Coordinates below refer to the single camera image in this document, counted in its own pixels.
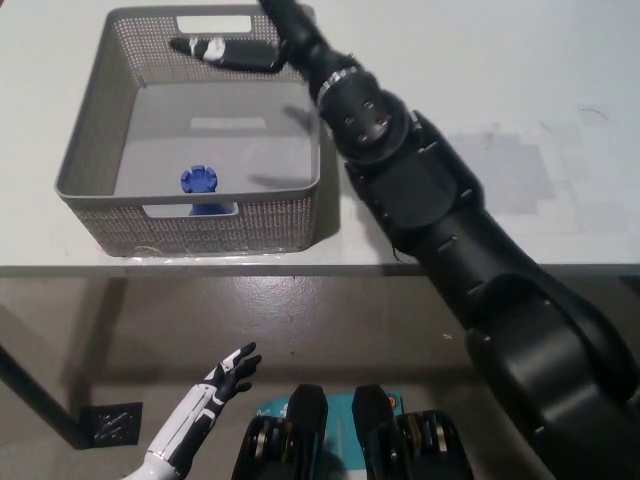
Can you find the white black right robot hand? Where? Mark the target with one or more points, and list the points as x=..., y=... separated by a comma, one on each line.
x=300, y=35

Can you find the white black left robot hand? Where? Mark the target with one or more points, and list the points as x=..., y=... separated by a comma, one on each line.
x=200, y=407

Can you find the blue rook chess piece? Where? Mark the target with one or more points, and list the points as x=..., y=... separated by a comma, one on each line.
x=199, y=181

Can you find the black floor pad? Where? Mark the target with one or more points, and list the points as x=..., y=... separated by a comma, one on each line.
x=112, y=424

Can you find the black metal table leg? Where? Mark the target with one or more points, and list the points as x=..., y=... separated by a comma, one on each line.
x=45, y=405

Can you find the grey perforated plastic basket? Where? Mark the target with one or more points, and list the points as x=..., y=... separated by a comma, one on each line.
x=200, y=235

